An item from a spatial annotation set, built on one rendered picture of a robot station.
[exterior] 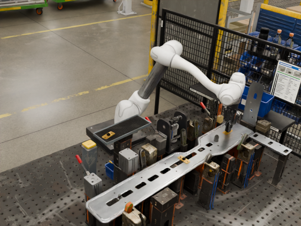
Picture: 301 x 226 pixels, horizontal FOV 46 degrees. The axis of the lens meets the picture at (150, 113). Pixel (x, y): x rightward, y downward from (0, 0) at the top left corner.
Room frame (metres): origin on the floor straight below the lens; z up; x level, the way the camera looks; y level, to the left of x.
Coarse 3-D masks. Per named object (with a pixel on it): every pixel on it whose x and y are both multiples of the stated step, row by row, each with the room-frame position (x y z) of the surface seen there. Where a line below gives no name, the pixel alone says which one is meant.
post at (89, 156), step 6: (84, 150) 1.70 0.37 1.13; (90, 150) 1.69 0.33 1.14; (96, 150) 1.72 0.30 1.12; (84, 156) 1.70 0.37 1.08; (90, 156) 1.68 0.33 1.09; (96, 156) 1.71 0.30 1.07; (84, 162) 1.70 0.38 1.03; (90, 162) 1.68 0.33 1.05; (90, 168) 1.69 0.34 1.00; (84, 174) 1.71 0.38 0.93; (96, 174) 1.72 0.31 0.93
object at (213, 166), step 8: (208, 168) 1.74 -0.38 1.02; (216, 168) 1.72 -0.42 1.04; (208, 176) 1.74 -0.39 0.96; (216, 176) 1.73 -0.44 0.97; (208, 184) 1.73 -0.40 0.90; (216, 184) 1.74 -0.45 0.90; (200, 192) 1.76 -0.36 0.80; (208, 192) 1.73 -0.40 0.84; (200, 200) 1.77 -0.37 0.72; (208, 200) 1.71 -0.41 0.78; (208, 208) 1.72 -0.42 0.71
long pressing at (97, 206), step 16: (224, 128) 2.25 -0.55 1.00; (240, 128) 2.27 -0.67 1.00; (224, 144) 2.04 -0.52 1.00; (160, 160) 1.81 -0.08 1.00; (176, 160) 1.83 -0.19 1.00; (192, 160) 1.84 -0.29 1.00; (144, 176) 1.65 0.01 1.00; (160, 176) 1.66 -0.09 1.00; (176, 176) 1.67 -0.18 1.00; (112, 192) 1.49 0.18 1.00; (144, 192) 1.51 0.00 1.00; (96, 208) 1.37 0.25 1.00; (112, 208) 1.38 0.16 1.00
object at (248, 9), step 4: (244, 0) 6.33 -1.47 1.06; (248, 0) 6.27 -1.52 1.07; (252, 0) 6.34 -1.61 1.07; (244, 4) 6.32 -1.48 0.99; (248, 4) 6.28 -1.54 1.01; (252, 4) 6.35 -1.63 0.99; (240, 8) 6.37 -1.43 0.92; (244, 8) 6.31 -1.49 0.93; (248, 8) 6.29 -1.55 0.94; (248, 12) 6.30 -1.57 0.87; (236, 44) 6.32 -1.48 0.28; (232, 48) 6.37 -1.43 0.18; (232, 52) 6.36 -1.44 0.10
